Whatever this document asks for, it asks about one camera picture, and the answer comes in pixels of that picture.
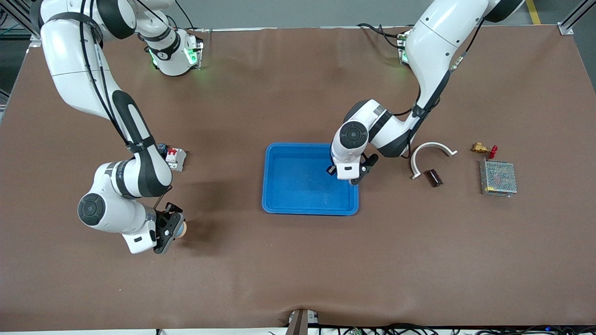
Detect metal mesh power supply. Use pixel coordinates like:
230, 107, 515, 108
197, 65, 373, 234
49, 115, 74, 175
479, 158, 518, 198

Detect thin black base cable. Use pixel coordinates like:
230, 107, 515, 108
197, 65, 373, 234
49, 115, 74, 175
177, 2, 197, 31

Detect aluminium frame corner post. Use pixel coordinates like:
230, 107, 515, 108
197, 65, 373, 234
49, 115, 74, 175
0, 0, 43, 47
558, 0, 596, 36

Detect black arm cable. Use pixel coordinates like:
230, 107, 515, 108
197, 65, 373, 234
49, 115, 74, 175
393, 9, 489, 161
78, 0, 174, 211

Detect white curved plastic clamp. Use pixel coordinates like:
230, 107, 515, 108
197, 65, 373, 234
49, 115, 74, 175
410, 141, 458, 180

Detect grey metal bracket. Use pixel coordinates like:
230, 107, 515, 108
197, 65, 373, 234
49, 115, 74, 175
285, 308, 320, 335

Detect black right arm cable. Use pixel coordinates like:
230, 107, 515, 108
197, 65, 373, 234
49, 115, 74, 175
78, 0, 174, 211

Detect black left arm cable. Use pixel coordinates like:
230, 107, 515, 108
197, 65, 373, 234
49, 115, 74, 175
393, 9, 489, 161

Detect brass valve red handle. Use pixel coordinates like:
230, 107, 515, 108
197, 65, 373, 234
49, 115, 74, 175
471, 142, 499, 159

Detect blue plastic tray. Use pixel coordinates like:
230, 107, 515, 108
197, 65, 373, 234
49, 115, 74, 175
261, 142, 359, 216

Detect black base cables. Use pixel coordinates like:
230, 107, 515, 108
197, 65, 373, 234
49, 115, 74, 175
357, 22, 406, 51

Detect white circuit breaker red switch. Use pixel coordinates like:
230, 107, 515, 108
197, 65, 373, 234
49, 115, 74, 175
165, 147, 187, 173

